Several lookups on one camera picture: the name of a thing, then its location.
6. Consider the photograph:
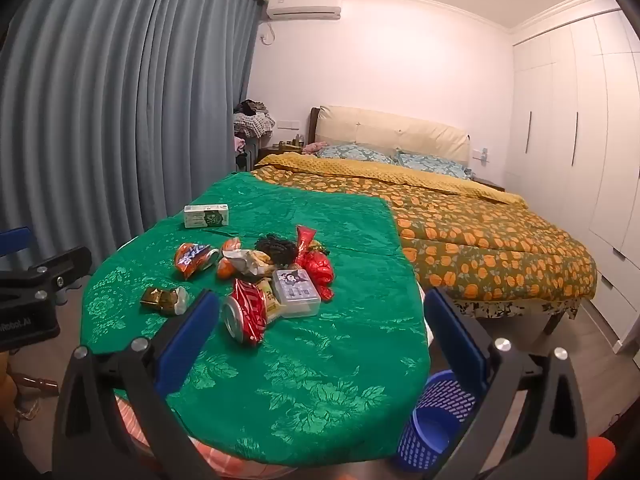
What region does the green floral tablecloth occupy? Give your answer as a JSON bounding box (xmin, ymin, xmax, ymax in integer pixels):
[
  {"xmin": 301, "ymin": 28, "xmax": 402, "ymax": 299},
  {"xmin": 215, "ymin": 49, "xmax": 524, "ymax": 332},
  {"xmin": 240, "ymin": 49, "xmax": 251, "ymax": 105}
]
[{"xmin": 80, "ymin": 171, "xmax": 432, "ymax": 468}]

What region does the black mesh net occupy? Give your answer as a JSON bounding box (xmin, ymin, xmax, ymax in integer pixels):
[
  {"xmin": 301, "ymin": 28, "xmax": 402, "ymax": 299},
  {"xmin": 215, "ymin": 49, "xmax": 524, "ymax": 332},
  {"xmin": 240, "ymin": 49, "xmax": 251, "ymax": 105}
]
[{"xmin": 255, "ymin": 232, "xmax": 300, "ymax": 267}]

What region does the white wall air conditioner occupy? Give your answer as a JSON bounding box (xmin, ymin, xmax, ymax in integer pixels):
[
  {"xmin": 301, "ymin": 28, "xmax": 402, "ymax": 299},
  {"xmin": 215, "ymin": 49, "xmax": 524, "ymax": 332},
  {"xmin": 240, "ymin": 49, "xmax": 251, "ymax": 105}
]
[{"xmin": 266, "ymin": 0, "xmax": 343, "ymax": 22}]

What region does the yellow snack bar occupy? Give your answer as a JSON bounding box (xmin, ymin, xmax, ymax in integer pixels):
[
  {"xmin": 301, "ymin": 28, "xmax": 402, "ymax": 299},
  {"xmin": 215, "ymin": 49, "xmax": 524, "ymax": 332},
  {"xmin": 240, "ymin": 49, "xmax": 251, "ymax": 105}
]
[{"xmin": 257, "ymin": 280, "xmax": 284, "ymax": 325}]

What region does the red soda can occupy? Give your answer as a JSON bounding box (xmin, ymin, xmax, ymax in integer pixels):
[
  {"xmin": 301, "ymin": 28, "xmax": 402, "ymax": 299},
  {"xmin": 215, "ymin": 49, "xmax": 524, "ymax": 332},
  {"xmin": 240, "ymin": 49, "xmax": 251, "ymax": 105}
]
[{"xmin": 222, "ymin": 280, "xmax": 269, "ymax": 346}]

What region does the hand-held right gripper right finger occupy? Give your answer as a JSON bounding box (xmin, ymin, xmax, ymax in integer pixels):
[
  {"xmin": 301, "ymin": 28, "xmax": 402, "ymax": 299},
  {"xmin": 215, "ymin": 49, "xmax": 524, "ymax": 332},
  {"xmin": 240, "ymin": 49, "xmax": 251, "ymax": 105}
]
[{"xmin": 424, "ymin": 287, "xmax": 588, "ymax": 480}]

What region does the grey blue curtain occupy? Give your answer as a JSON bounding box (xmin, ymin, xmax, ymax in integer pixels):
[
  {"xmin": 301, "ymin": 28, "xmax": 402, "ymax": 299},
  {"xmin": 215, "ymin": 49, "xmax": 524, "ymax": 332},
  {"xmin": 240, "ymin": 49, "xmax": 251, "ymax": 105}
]
[{"xmin": 0, "ymin": 0, "xmax": 267, "ymax": 273}]

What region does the orange red garment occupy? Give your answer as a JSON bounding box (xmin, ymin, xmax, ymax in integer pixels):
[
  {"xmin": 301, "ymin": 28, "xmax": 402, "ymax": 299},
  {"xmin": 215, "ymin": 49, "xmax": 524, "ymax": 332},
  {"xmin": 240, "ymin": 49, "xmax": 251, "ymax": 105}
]
[{"xmin": 586, "ymin": 436, "xmax": 619, "ymax": 480}]

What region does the white wrapper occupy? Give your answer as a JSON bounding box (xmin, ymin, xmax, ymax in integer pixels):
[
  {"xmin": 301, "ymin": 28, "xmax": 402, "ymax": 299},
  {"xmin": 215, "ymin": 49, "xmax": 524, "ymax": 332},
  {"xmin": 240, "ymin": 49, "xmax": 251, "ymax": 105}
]
[{"xmin": 220, "ymin": 247, "xmax": 274, "ymax": 279}]

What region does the wooden bed with cream headboard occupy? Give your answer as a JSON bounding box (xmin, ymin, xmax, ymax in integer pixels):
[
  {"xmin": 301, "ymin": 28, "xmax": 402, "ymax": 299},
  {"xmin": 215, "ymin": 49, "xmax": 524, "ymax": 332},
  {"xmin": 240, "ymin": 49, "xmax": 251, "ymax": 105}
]
[{"xmin": 250, "ymin": 105, "xmax": 598, "ymax": 336}]

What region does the pink striped cloth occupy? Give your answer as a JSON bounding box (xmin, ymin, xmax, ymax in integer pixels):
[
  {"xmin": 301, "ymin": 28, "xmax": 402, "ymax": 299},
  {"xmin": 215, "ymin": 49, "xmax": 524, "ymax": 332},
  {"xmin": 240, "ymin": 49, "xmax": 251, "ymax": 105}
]
[{"xmin": 112, "ymin": 392, "xmax": 281, "ymax": 480}]

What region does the blue plastic waste basket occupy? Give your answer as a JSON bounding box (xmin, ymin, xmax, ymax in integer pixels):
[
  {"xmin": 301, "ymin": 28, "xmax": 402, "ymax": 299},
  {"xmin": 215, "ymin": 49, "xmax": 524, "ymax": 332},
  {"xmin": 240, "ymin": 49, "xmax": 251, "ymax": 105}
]
[{"xmin": 397, "ymin": 370, "xmax": 479, "ymax": 471}]

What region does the dark wooden furniture leg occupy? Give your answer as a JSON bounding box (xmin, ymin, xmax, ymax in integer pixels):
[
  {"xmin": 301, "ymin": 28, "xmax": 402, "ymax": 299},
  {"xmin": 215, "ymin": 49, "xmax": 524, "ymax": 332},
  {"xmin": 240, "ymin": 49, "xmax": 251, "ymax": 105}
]
[{"xmin": 10, "ymin": 371, "xmax": 59, "ymax": 397}]

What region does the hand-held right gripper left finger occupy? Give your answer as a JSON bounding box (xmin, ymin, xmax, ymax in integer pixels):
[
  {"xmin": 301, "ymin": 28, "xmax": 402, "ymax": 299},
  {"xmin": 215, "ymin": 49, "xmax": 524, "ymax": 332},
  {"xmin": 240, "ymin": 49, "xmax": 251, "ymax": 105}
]
[{"xmin": 52, "ymin": 289, "xmax": 223, "ymax": 480}]

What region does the black white floral bed skirt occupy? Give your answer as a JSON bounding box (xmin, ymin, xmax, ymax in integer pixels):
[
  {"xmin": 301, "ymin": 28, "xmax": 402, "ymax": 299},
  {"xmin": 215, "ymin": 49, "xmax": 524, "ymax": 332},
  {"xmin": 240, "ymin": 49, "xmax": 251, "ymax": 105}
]
[{"xmin": 450, "ymin": 294, "xmax": 582, "ymax": 322}]

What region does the wooden nightstand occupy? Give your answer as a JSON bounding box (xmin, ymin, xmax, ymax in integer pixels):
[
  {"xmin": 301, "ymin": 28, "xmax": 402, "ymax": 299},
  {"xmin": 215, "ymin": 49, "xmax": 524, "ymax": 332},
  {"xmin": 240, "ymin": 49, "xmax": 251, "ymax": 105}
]
[{"xmin": 257, "ymin": 141, "xmax": 307, "ymax": 162}]

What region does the clear plastic box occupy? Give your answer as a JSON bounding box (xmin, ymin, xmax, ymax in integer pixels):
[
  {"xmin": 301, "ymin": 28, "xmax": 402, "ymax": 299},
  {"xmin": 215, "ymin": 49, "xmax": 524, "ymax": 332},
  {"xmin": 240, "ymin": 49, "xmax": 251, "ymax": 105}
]
[{"xmin": 272, "ymin": 268, "xmax": 322, "ymax": 319}]

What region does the white wardrobe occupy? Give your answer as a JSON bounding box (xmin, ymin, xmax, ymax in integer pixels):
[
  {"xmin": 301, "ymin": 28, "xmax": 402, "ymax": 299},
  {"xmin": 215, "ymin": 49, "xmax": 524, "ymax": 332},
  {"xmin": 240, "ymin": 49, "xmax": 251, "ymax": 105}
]
[{"xmin": 512, "ymin": 10, "xmax": 640, "ymax": 356}]

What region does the orange pumpkin print quilt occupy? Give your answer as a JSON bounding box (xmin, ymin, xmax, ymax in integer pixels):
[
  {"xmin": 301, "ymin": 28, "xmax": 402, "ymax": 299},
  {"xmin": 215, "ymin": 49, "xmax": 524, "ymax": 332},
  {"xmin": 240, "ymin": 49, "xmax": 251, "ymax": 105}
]
[{"xmin": 250, "ymin": 152, "xmax": 598, "ymax": 311}]

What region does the red shiny wrapper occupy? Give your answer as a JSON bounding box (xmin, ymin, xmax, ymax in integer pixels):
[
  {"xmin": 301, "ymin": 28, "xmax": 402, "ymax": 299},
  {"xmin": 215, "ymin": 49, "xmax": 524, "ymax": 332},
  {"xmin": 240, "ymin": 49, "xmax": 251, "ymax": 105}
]
[{"xmin": 294, "ymin": 225, "xmax": 335, "ymax": 302}]

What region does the green white drink carton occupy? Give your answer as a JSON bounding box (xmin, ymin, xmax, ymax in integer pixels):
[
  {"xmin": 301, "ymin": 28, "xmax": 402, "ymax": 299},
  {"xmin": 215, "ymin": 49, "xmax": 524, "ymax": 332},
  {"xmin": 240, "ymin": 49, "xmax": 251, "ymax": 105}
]
[{"xmin": 183, "ymin": 204, "xmax": 231, "ymax": 229}]

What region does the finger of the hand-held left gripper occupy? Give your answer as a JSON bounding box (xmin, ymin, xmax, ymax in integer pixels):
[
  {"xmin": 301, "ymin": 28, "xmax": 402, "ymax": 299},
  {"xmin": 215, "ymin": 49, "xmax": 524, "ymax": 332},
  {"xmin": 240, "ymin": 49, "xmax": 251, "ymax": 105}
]
[{"xmin": 0, "ymin": 227, "xmax": 32, "ymax": 257}]

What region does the gold foil wrapper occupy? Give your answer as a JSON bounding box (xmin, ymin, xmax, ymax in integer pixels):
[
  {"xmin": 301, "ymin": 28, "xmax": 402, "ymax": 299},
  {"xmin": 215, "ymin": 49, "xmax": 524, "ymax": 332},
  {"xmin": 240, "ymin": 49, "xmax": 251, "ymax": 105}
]
[{"xmin": 140, "ymin": 286, "xmax": 190, "ymax": 316}]

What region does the pile of clothes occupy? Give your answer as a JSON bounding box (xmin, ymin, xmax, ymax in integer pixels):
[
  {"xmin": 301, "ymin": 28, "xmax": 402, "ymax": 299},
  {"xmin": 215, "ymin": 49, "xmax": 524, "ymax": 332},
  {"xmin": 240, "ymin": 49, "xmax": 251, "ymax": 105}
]
[{"xmin": 232, "ymin": 99, "xmax": 277, "ymax": 139}]

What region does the orange snack packet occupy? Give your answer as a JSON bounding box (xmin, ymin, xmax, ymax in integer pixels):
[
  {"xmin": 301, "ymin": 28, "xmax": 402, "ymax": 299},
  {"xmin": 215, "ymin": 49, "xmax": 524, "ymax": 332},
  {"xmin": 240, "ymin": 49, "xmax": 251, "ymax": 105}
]
[{"xmin": 174, "ymin": 242, "xmax": 221, "ymax": 281}]

